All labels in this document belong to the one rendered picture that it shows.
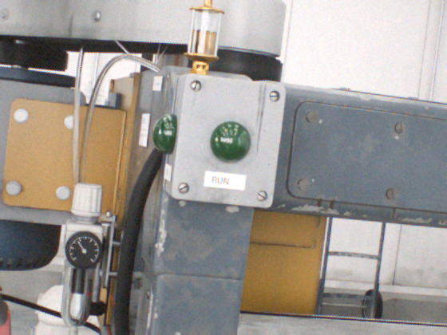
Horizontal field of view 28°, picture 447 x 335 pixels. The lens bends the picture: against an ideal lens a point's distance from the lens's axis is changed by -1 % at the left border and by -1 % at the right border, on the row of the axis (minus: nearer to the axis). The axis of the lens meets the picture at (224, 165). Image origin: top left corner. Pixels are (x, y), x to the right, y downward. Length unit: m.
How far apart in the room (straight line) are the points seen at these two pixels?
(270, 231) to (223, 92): 0.35
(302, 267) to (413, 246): 5.48
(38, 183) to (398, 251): 5.51
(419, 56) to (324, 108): 5.72
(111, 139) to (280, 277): 0.25
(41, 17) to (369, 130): 0.42
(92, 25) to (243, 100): 0.33
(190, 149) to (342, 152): 0.14
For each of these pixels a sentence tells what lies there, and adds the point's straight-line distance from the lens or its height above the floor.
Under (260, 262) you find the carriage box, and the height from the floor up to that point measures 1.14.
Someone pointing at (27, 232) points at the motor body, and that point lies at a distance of 1.10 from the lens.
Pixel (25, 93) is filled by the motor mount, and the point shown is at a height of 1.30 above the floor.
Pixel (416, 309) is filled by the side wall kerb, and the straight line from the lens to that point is 6.55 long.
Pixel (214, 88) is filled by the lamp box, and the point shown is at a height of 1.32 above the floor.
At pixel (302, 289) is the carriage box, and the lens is 1.03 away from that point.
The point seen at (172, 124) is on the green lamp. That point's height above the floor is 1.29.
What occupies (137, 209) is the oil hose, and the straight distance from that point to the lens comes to 0.69.
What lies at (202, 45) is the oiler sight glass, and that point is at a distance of 0.71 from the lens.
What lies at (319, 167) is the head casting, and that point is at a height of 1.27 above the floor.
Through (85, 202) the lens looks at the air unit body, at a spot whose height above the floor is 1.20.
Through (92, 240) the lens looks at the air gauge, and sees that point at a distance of 0.88.
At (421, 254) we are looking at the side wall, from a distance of 6.53.
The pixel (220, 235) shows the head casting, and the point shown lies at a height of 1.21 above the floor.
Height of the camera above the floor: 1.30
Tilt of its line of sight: 3 degrees down
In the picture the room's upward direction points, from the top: 7 degrees clockwise
